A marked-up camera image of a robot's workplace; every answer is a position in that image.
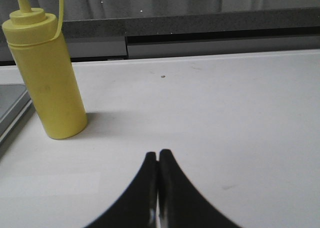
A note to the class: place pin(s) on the grey stone counter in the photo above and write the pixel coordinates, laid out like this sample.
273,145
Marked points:
193,35

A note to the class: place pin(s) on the silver digital kitchen scale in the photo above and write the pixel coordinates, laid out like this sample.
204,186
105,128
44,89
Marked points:
14,102

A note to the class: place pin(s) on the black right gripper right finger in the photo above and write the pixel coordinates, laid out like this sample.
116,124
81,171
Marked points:
181,205

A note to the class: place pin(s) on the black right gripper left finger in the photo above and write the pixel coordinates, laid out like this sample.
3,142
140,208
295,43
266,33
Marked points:
137,205

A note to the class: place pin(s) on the yellow squeeze bottle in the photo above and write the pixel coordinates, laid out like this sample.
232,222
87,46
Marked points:
39,49

